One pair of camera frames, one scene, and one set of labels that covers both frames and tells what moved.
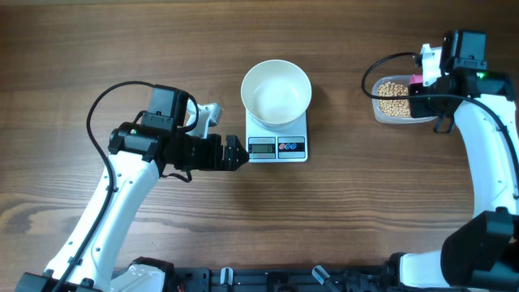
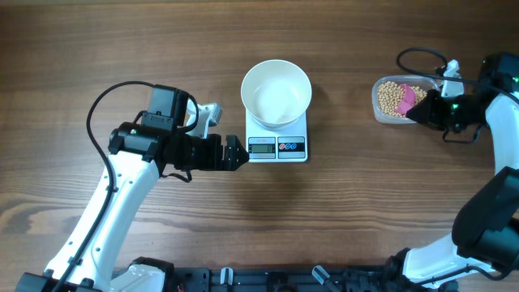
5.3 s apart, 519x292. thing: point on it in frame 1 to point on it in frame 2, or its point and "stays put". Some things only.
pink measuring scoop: x=416 y=79 to x=408 y=98
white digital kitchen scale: x=289 y=145 stays put
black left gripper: x=213 y=162 stays put
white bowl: x=276 y=93 stays put
